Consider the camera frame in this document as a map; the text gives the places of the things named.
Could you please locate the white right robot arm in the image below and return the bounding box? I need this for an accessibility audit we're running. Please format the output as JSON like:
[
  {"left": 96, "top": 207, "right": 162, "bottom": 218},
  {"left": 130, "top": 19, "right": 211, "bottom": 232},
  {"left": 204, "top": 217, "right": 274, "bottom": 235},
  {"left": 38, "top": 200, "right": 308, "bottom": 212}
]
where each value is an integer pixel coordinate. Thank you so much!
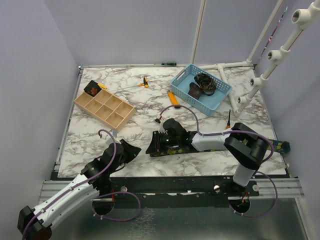
[{"left": 145, "top": 118, "right": 274, "bottom": 196}]

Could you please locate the yellow black wire stripper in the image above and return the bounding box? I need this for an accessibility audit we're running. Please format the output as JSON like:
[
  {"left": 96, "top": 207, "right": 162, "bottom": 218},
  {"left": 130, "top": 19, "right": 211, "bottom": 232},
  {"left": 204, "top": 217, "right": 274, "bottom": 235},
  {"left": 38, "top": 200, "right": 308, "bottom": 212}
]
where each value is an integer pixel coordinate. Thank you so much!
[{"left": 139, "top": 77, "right": 149, "bottom": 88}]

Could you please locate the rolled dark orange-leaf tie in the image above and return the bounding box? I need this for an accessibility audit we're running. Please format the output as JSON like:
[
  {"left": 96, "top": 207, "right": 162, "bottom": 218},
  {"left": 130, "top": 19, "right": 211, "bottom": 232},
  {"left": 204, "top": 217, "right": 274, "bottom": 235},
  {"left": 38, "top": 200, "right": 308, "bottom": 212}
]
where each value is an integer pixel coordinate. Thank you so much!
[{"left": 83, "top": 80, "right": 102, "bottom": 97}]

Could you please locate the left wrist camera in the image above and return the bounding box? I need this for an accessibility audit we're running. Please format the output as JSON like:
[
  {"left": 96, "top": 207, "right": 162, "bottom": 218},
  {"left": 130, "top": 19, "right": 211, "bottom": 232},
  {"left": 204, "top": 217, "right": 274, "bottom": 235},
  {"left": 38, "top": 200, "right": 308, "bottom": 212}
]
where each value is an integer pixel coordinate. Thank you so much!
[{"left": 101, "top": 131, "right": 114, "bottom": 145}]

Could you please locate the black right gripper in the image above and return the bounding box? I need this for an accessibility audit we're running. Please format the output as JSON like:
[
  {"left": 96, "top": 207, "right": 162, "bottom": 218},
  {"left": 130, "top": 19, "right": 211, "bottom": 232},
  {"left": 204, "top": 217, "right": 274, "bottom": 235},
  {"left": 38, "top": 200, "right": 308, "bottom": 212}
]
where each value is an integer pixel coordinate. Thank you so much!
[{"left": 146, "top": 130, "right": 180, "bottom": 154}]

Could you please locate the blue yellow floral tie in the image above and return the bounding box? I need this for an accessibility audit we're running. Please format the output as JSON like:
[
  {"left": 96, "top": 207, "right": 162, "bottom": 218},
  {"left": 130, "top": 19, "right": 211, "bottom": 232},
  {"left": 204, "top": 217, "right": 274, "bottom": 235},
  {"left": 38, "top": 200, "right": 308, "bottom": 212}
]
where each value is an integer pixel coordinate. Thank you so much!
[{"left": 145, "top": 139, "right": 291, "bottom": 157}]

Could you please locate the wooden compartment tray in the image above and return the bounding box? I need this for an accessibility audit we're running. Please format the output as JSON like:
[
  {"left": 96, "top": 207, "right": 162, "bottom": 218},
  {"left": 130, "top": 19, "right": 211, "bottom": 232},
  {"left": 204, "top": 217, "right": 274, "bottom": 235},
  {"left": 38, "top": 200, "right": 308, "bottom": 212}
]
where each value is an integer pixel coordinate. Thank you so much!
[{"left": 74, "top": 89, "right": 136, "bottom": 131}]

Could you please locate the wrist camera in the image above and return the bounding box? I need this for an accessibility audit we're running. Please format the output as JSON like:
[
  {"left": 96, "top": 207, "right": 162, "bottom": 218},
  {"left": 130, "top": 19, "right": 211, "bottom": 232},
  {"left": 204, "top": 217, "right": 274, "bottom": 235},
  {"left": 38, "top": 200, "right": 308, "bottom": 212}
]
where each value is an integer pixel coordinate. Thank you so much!
[
  {"left": 158, "top": 125, "right": 167, "bottom": 134},
  {"left": 101, "top": 131, "right": 114, "bottom": 145}
]

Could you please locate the light blue plastic basket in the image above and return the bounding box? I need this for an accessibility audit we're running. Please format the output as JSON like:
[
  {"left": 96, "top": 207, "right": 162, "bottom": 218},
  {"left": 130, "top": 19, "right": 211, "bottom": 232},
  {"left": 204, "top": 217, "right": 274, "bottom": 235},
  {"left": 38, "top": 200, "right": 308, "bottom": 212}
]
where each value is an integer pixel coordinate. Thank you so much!
[{"left": 171, "top": 64, "right": 233, "bottom": 116}]

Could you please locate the folded dark patterned tie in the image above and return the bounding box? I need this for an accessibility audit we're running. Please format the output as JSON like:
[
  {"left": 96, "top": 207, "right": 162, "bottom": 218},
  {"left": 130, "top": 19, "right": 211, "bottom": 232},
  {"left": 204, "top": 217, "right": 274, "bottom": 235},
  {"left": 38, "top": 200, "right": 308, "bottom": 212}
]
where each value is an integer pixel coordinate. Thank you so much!
[{"left": 188, "top": 82, "right": 203, "bottom": 100}]

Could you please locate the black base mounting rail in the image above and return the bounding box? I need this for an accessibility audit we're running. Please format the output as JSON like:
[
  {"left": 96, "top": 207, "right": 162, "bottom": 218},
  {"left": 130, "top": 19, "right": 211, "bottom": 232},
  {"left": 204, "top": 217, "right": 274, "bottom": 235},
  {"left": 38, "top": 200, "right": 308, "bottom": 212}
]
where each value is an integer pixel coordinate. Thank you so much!
[{"left": 86, "top": 176, "right": 259, "bottom": 212}]

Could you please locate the yellow utility knife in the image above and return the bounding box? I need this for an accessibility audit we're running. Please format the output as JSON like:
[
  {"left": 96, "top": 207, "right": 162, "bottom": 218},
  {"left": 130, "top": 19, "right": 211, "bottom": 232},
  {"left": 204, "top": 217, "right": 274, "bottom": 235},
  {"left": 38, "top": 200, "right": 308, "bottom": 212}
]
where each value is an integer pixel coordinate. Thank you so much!
[{"left": 167, "top": 90, "right": 181, "bottom": 109}]

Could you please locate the green black marker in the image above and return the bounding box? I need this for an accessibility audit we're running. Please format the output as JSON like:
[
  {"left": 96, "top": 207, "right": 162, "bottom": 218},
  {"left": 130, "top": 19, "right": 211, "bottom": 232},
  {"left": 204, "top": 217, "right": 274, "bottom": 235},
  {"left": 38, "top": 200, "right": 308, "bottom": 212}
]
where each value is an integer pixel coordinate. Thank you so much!
[{"left": 161, "top": 62, "right": 177, "bottom": 66}]

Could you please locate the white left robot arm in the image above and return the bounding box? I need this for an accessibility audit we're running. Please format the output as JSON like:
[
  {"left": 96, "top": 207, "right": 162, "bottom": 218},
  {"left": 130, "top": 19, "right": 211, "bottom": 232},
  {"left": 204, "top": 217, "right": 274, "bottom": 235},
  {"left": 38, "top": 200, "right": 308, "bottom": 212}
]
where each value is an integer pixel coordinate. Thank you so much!
[{"left": 17, "top": 139, "right": 141, "bottom": 240}]

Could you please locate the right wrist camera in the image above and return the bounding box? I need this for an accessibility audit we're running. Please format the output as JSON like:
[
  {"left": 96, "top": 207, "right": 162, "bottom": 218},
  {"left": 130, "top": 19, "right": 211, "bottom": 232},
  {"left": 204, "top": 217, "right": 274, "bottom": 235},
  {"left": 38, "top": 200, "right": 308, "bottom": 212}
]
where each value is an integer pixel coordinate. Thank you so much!
[{"left": 158, "top": 125, "right": 167, "bottom": 134}]

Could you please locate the orange handled screwdriver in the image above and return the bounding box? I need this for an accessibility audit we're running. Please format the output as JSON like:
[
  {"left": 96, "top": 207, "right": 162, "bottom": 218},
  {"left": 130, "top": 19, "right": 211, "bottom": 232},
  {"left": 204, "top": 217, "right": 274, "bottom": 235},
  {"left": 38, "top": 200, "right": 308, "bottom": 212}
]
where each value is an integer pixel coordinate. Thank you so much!
[{"left": 225, "top": 110, "right": 231, "bottom": 130}]

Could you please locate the white PVC pipe rack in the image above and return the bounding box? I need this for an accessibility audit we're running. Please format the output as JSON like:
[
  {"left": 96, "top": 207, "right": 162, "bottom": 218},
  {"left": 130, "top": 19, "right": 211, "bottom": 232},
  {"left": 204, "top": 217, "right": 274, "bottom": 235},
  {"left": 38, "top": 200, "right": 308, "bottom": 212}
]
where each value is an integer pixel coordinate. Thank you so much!
[{"left": 199, "top": 0, "right": 320, "bottom": 116}]

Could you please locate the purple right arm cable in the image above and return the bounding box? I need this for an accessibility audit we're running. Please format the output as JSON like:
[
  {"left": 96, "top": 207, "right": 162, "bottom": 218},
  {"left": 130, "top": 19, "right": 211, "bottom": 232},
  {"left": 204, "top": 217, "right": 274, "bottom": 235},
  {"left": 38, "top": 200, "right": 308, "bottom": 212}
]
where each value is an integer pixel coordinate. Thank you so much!
[{"left": 154, "top": 104, "right": 275, "bottom": 163}]

